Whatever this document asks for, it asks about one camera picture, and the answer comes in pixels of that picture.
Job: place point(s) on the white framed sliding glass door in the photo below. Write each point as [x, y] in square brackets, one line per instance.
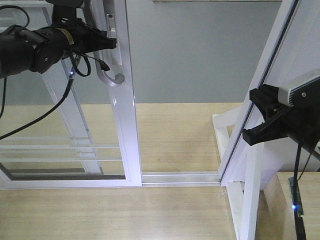
[110, 113]

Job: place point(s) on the white triangular support bracket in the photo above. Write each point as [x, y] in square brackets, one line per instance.
[247, 195]

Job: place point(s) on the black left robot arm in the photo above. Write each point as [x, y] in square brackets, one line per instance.
[18, 45]

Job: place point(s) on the green circuit board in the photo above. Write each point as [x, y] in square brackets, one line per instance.
[297, 205]

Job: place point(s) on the grey door handle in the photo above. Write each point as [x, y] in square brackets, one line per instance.
[95, 16]

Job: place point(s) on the aluminium bottom door track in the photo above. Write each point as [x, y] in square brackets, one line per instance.
[181, 179]

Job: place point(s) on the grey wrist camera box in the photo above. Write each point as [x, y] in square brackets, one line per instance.
[301, 92]

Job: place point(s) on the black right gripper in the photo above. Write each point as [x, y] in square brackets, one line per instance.
[295, 123]

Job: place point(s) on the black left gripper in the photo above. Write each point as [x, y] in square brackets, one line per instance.
[70, 40]

